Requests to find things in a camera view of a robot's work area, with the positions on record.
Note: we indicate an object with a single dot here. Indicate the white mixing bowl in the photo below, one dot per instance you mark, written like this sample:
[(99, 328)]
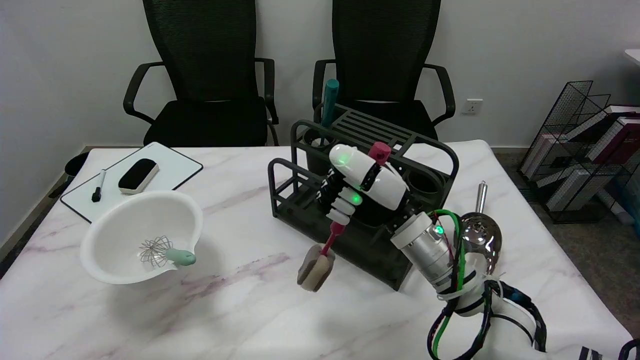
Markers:
[(125, 225)]

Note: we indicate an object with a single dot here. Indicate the small whiteboard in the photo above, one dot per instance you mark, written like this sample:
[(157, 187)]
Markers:
[(170, 170)]

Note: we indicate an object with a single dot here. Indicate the black mesh office chair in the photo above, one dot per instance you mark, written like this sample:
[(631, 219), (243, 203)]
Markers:
[(385, 50), (205, 120)]

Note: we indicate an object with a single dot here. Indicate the white desk corner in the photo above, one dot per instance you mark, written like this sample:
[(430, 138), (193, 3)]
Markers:
[(634, 56)]

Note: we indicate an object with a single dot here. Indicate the pink sponge bottle brush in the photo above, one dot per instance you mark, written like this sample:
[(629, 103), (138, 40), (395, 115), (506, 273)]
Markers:
[(315, 270)]

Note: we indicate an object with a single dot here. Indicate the maroon book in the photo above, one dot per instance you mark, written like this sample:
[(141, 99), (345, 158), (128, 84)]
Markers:
[(620, 137)]

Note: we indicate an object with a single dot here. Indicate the dark kitchen storage rack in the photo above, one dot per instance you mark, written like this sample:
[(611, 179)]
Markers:
[(300, 200)]

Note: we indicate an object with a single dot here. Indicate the black round floor object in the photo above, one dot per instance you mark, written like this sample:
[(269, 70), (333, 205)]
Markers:
[(76, 164)]

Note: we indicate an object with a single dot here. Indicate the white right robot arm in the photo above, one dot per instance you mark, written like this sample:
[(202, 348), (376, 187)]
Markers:
[(425, 245)]

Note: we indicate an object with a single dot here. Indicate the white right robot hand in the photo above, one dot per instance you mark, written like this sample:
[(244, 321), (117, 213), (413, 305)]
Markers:
[(385, 187)]

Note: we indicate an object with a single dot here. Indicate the grey white book stack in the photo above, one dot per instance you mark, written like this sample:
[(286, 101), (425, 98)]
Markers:
[(567, 187)]

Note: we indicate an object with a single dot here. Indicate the shiny metal scoop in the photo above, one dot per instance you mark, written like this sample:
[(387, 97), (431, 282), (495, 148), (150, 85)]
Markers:
[(480, 235)]

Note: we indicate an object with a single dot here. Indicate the black marker pen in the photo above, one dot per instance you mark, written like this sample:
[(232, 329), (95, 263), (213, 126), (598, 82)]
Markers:
[(98, 187)]

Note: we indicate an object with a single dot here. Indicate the black whiteboard eraser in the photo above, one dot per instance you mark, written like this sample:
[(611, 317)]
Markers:
[(137, 175)]

